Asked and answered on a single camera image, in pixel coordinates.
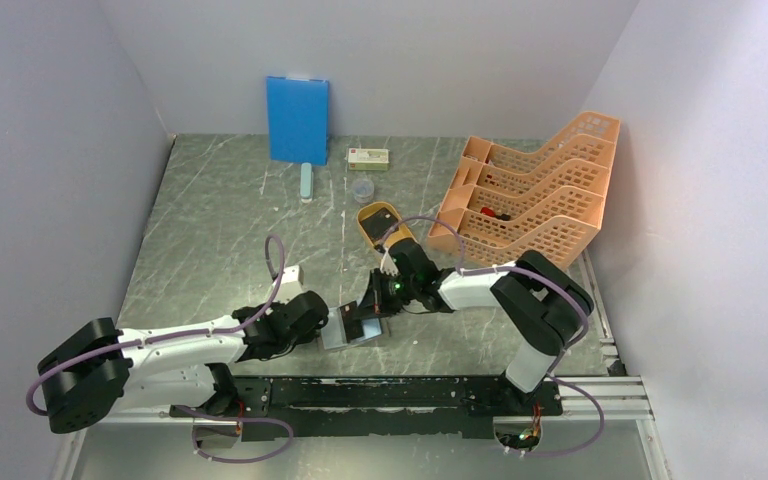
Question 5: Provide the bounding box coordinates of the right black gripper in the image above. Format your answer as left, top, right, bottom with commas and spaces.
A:
353, 267, 419, 321

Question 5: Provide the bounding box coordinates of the beige card holder wallet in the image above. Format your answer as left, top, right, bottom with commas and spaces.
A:
319, 301, 389, 351

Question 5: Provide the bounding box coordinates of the yellow oval tray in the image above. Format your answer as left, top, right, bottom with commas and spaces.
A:
357, 201, 421, 258

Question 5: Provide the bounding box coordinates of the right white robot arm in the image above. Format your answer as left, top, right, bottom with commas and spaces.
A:
338, 238, 594, 414

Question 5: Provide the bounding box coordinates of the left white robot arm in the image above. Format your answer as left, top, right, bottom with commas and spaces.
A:
26, 291, 329, 434

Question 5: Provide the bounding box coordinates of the small clear round container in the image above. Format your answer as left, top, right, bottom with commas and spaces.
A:
350, 178, 375, 205

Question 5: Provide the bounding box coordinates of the small white red box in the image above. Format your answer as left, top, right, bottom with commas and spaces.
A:
346, 148, 390, 171

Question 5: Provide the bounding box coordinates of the red black item in organizer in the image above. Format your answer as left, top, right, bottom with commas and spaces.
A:
480, 207, 511, 221

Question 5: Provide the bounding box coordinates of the light blue eraser bar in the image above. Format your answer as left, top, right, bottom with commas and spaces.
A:
299, 163, 313, 203

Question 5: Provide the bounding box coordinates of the orange plastic file organizer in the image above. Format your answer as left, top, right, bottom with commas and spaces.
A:
427, 111, 621, 269

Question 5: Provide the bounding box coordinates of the blue board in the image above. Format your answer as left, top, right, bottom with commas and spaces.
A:
266, 76, 330, 166

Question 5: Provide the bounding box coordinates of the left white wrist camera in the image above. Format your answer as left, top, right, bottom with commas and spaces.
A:
275, 265, 305, 303

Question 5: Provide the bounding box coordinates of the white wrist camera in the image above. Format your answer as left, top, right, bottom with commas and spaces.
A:
275, 265, 305, 303
375, 244, 399, 276

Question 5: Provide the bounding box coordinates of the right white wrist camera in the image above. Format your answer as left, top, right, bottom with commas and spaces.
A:
375, 244, 399, 276

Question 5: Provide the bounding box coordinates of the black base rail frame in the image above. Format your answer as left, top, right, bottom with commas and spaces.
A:
194, 375, 563, 441

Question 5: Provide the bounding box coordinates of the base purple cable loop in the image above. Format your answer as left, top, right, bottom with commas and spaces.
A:
191, 415, 296, 464

